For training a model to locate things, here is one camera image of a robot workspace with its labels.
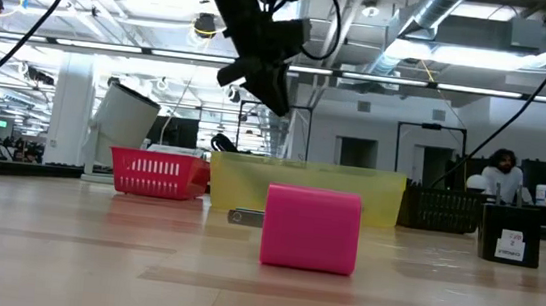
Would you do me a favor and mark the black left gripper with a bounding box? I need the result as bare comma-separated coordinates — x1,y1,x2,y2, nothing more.
171,0,309,119

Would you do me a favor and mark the white labelled packet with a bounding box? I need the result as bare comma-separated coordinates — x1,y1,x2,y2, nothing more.
145,142,207,160

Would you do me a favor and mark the translucent yellow plastic bin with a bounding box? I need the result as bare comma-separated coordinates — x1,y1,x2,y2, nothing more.
204,149,410,232

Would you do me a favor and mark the black monitor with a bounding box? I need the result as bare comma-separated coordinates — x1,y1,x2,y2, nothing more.
145,114,201,151

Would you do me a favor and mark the white lamp head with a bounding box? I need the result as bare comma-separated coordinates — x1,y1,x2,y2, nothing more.
78,79,165,186

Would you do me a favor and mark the red plastic basket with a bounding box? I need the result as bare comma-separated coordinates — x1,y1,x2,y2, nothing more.
105,144,215,204

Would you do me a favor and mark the black plastic basket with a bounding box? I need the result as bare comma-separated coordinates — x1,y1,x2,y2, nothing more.
395,181,490,238

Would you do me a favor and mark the person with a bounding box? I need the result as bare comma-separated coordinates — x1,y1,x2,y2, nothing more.
477,145,538,207

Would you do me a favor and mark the black gantry frame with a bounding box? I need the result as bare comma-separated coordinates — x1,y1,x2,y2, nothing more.
234,99,316,163
391,119,469,192

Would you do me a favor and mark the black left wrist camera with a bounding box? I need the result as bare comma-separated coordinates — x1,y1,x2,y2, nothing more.
274,15,314,60

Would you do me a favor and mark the pink wall charger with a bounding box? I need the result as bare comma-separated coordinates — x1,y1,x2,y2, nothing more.
222,178,366,278

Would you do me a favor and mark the silver ceiling duct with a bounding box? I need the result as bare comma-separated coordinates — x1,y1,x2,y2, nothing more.
364,0,474,85

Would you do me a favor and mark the black wall charger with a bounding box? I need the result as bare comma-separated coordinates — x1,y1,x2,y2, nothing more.
473,181,546,271

